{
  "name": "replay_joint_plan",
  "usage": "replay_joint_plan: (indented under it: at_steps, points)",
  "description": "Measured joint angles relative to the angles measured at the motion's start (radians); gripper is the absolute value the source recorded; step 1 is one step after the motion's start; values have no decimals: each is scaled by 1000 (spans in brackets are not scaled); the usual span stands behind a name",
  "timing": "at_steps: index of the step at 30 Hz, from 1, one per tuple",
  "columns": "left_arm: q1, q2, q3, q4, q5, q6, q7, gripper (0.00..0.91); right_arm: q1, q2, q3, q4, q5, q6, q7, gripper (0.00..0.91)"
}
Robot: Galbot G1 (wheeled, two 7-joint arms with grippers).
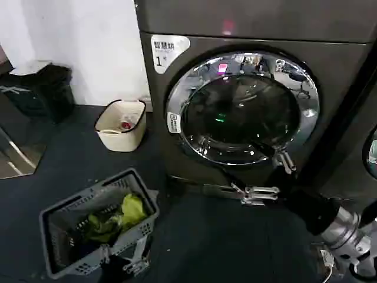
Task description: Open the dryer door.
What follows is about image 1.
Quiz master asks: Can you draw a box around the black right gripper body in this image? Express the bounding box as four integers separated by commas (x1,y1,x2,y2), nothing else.
270,168,340,236

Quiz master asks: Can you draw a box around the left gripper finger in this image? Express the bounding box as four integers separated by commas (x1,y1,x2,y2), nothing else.
100,243,112,262
122,235,153,274

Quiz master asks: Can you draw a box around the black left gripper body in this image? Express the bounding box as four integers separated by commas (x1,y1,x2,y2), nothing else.
101,254,132,283

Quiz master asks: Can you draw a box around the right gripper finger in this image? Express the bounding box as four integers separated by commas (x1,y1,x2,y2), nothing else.
249,140,297,178
167,174,281,206

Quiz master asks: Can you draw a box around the yellow-green garment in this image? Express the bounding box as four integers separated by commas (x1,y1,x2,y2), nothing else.
84,192,148,242

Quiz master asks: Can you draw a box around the grey plastic laundry basket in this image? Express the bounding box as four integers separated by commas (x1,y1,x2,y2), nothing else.
38,168,160,281

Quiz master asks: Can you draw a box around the grey dryer with partial door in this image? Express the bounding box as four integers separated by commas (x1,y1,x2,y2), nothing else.
319,35,377,209

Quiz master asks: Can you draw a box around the round chrome glass dryer door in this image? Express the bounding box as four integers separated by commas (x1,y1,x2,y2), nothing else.
163,50,320,166

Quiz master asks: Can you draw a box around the small white door sticker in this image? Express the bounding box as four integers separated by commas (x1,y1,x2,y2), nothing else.
166,111,181,134

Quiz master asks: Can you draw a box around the cream waste bin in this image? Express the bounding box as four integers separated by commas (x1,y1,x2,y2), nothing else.
94,99,147,153

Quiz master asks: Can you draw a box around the rubbish with red piece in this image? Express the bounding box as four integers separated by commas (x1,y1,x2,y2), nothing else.
119,114,139,131

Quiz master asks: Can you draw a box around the grey front-load dryer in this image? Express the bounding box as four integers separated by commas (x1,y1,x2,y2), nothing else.
134,0,374,209

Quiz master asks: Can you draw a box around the dark cabinet with pale panel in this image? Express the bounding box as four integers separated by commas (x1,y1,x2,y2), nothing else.
0,43,48,181

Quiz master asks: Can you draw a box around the white number label sticker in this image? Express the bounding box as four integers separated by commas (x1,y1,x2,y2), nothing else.
150,35,192,75

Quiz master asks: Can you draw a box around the black trash bin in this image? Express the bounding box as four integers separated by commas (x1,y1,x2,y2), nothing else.
5,60,75,124

